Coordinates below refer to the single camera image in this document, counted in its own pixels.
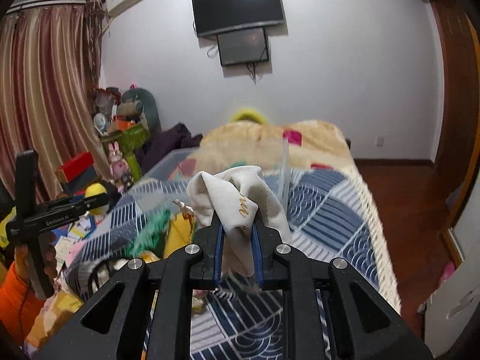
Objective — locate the grey green plush dinosaur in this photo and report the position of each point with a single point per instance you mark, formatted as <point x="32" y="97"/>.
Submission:
<point x="139" y="104"/>

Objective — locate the black wall television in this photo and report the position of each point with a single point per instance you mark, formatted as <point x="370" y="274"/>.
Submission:
<point x="212" y="17"/>

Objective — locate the pink bunny plush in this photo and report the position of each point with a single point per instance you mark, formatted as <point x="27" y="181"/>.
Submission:
<point x="119" y="168"/>

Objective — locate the red box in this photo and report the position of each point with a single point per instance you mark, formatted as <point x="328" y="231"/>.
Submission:
<point x="74" y="167"/>

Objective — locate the small black wall monitor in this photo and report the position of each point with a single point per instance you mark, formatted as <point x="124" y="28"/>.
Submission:
<point x="243" y="46"/>

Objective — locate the beige patchwork fleece blanket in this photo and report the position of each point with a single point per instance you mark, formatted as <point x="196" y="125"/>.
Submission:
<point x="301" y="145"/>

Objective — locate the dark purple clothing pile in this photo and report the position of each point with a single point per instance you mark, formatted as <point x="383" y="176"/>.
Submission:
<point x="162" y="143"/>

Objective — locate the yellow green plush cushion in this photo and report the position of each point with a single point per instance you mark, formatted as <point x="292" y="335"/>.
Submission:
<point x="247" y="114"/>

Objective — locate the wall power outlet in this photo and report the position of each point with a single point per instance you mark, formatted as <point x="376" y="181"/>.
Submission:
<point x="379" y="141"/>

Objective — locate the left hand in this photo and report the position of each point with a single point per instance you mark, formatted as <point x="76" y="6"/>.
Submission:
<point x="22" y="260"/>

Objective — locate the yellow sponge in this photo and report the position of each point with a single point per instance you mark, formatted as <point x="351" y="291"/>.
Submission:
<point x="180" y="233"/>

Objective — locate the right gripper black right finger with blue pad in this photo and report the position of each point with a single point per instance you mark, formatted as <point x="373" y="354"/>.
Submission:
<point x="269" y="256"/>

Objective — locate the clear plastic storage bin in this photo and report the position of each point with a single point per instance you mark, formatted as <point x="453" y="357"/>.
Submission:
<point x="166" y="182"/>

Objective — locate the orange sleeve forearm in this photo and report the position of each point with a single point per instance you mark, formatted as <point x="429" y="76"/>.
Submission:
<point x="19" y="306"/>

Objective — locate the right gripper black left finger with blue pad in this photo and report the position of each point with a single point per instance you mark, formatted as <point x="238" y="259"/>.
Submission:
<point x="205" y="273"/>

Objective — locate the beige cloth gold lettering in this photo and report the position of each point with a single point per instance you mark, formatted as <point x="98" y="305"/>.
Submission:
<point x="236" y="196"/>

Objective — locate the striped pink curtain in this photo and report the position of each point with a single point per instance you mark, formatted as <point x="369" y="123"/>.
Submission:
<point x="47" y="76"/>

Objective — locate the blue white patterned bedspread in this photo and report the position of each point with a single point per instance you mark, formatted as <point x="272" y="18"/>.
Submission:
<point x="329" y="214"/>

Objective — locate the green box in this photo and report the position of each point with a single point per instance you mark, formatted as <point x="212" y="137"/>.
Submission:
<point x="129" y="140"/>

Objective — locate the green knitted cloth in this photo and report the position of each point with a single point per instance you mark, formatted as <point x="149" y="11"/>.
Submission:
<point x="152" y="238"/>

